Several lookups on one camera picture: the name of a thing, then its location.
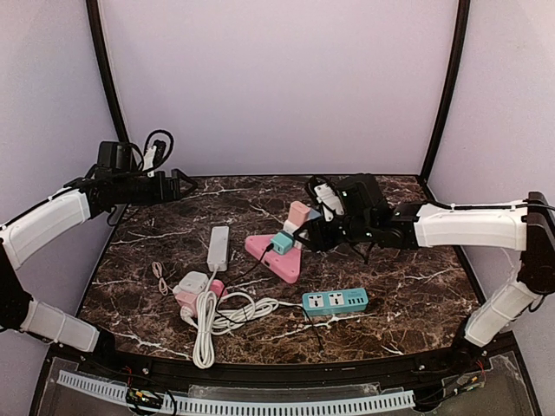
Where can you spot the teal charger plug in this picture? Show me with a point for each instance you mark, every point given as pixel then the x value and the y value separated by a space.
pixel 282 242

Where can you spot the pink charger plug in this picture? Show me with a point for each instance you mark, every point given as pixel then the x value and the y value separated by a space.
pixel 299 213

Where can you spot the right black frame post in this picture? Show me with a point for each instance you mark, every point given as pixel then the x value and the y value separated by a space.
pixel 447 94

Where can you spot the white and pink cube socket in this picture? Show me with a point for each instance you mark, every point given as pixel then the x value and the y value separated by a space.
pixel 189 288

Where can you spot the pink triangular power socket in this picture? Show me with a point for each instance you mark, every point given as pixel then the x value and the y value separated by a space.
pixel 287 266

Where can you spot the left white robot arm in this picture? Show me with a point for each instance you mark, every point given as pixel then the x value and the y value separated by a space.
pixel 76 203

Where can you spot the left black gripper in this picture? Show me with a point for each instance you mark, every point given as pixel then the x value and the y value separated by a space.
pixel 174 186

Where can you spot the black frame post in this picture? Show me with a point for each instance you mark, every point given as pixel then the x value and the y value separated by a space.
pixel 103 65
pixel 447 94

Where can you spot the white cube socket adapter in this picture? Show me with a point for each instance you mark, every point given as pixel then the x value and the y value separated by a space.
pixel 289 227

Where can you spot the left black frame post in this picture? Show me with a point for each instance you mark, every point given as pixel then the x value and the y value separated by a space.
pixel 103 65

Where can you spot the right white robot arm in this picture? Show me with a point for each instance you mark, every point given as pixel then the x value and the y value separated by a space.
pixel 526 226

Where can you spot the teal power strip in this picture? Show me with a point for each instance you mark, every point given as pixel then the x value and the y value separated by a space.
pixel 335 302

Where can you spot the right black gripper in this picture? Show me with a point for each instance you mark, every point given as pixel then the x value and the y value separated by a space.
pixel 329 234

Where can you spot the small circuit board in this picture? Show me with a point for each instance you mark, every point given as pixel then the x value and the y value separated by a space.
pixel 147 398

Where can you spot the white power strip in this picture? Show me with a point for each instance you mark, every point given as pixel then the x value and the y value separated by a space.
pixel 218 249

